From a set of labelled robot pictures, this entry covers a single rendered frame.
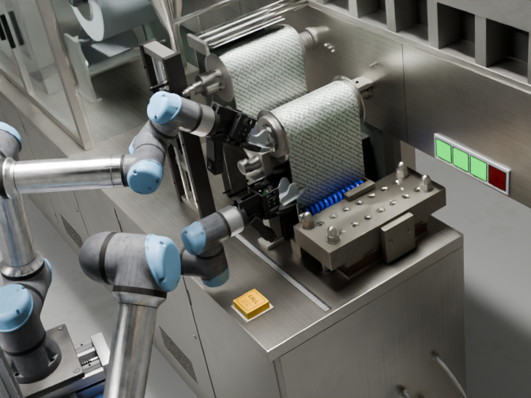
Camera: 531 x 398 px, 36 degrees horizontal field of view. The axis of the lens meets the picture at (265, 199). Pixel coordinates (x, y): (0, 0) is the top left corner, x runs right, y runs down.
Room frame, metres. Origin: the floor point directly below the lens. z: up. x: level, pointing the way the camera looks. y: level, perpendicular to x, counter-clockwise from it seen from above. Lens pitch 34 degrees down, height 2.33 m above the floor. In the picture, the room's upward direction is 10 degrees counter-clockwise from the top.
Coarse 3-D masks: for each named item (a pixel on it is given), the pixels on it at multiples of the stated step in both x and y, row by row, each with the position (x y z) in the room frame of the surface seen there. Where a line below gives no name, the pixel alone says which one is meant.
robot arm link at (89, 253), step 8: (104, 232) 1.47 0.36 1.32; (88, 240) 1.46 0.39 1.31; (96, 240) 1.44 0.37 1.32; (88, 248) 1.43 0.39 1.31; (96, 248) 1.42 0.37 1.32; (184, 248) 1.73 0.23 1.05; (80, 256) 1.45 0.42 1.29; (88, 256) 1.42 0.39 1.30; (96, 256) 1.41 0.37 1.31; (80, 264) 1.44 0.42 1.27; (88, 264) 1.41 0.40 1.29; (96, 264) 1.40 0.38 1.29; (88, 272) 1.41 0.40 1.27; (96, 272) 1.39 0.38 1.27; (96, 280) 1.40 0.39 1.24
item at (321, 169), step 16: (352, 128) 1.92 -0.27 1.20; (336, 144) 1.89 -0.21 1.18; (352, 144) 1.91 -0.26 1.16; (304, 160) 1.84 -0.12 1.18; (320, 160) 1.86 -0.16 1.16; (336, 160) 1.88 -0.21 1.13; (352, 160) 1.91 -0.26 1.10; (304, 176) 1.83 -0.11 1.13; (320, 176) 1.86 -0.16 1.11; (336, 176) 1.88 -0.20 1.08; (352, 176) 1.91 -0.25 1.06; (320, 192) 1.85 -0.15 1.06; (336, 192) 1.88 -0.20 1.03; (304, 208) 1.83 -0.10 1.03
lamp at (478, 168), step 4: (472, 160) 1.67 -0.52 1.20; (476, 160) 1.65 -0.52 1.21; (472, 164) 1.67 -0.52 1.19; (476, 164) 1.65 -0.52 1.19; (480, 164) 1.64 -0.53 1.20; (484, 164) 1.63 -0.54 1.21; (472, 168) 1.67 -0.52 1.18; (476, 168) 1.65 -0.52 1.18; (480, 168) 1.64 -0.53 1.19; (484, 168) 1.63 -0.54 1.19; (472, 172) 1.67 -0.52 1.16; (476, 172) 1.65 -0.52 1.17; (480, 172) 1.64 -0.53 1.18; (484, 172) 1.63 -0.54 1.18; (480, 176) 1.64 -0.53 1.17; (484, 176) 1.63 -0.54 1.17
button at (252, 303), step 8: (240, 296) 1.64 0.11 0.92; (248, 296) 1.64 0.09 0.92; (256, 296) 1.63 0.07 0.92; (240, 304) 1.61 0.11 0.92; (248, 304) 1.61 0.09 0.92; (256, 304) 1.60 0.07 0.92; (264, 304) 1.60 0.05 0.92; (240, 312) 1.60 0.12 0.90; (248, 312) 1.58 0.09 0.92; (256, 312) 1.58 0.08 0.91
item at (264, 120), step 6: (258, 120) 1.90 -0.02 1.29; (264, 120) 1.87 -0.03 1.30; (270, 120) 1.86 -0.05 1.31; (270, 126) 1.85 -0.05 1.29; (276, 126) 1.84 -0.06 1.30; (276, 132) 1.83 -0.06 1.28; (282, 138) 1.82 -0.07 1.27; (282, 144) 1.82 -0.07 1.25; (282, 150) 1.82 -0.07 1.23; (276, 156) 1.85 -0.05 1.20
